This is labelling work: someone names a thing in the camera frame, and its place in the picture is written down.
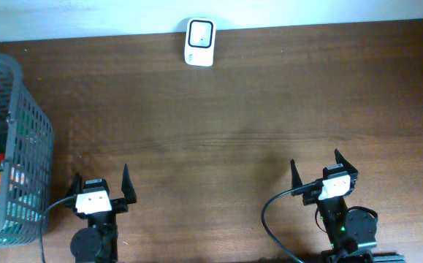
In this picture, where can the white barcode scanner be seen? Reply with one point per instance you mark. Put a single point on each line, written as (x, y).
(200, 42)

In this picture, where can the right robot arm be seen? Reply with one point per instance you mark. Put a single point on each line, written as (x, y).
(351, 230)

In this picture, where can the grey plastic basket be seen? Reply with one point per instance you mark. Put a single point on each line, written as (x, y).
(27, 163)

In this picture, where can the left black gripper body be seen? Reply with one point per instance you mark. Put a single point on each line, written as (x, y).
(121, 205)

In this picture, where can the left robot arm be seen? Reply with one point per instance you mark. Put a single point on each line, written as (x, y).
(98, 242)

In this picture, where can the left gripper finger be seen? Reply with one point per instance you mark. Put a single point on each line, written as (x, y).
(127, 186)
(76, 186)

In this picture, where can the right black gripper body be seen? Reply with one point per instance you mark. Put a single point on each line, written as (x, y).
(311, 198)

